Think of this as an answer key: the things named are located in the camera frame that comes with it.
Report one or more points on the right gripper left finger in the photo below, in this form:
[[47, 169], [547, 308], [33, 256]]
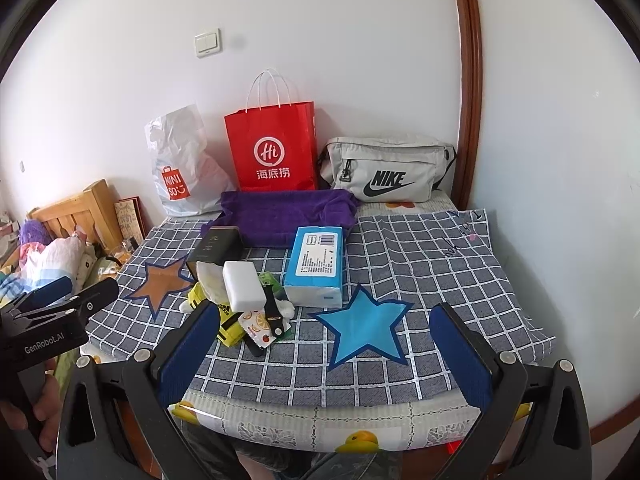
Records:
[[155, 379]]

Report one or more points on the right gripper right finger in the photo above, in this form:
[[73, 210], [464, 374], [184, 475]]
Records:
[[494, 386]]

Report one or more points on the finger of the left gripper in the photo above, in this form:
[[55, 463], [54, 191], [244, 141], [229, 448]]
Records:
[[90, 302], [43, 296]]

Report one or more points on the yellow Adidas mini bag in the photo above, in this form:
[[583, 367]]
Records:
[[230, 331]]

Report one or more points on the fruit print small pouch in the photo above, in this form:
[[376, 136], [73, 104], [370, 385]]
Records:
[[257, 328]]

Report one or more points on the white sponge block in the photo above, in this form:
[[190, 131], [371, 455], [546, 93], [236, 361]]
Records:
[[243, 288]]

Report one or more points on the dark green tea box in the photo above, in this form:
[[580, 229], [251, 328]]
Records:
[[218, 245]]

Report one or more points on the white glove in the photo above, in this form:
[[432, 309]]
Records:
[[212, 282]]

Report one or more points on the green plastic packet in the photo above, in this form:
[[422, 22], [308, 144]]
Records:
[[268, 280]]

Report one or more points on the person's left hand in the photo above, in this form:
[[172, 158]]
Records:
[[47, 410]]

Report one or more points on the purple plush toy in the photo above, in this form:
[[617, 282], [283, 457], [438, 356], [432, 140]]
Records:
[[34, 231]]

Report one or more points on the brown star patch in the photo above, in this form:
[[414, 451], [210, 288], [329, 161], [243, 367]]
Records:
[[159, 282]]

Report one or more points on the duck print table cover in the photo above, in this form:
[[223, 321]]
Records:
[[398, 427]]

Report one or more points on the blue star patch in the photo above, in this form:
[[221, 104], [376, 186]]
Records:
[[365, 324]]

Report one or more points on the grey checkered cloth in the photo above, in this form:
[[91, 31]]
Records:
[[423, 259]]

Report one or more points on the white Miniso plastic bag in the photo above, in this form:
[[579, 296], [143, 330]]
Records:
[[188, 180]]

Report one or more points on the blue tissue pack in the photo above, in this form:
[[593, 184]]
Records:
[[314, 276]]

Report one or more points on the purple towel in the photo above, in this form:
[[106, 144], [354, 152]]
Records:
[[271, 219]]

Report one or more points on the grey Nike waist bag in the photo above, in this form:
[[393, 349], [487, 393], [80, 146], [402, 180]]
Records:
[[379, 170]]

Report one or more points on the red Haidilao paper bag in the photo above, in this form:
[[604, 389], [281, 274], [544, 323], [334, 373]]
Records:
[[274, 147]]

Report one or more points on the white wall switch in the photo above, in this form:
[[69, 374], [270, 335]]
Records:
[[207, 43]]

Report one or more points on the brown wooden door frame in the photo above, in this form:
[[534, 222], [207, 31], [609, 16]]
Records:
[[471, 73]]

